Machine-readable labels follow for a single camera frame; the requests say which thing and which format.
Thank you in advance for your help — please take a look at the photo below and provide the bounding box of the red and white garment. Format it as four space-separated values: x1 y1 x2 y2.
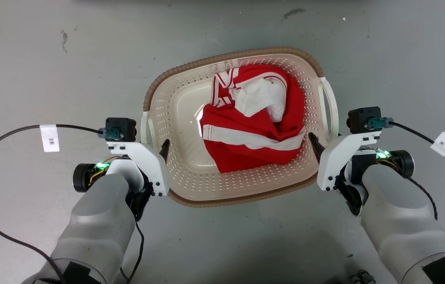
199 64 306 174

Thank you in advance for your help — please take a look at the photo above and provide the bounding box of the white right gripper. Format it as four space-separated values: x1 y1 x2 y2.
308 131 382 192

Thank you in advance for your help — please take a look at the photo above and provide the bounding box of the white cloth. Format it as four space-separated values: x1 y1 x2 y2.
233 78 287 123

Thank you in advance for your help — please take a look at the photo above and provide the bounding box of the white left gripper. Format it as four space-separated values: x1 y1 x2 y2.
106 139 171 197

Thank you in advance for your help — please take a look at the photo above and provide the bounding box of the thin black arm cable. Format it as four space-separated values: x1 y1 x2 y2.
404 175 439 221
120 220 145 284

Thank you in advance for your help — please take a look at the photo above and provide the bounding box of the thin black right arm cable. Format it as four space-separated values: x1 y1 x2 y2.
404 175 439 221

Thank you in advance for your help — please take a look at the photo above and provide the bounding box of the beige plastic laundry basket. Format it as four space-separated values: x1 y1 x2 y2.
140 47 340 208

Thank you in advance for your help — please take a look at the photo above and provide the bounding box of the white cable label tag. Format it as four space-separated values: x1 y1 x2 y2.
40 124 60 153
430 131 445 157

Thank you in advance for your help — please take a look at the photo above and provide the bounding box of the black left camera cable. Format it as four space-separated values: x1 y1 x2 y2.
0 124 122 284

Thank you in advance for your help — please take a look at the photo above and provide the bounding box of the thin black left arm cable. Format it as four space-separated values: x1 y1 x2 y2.
120 220 145 284

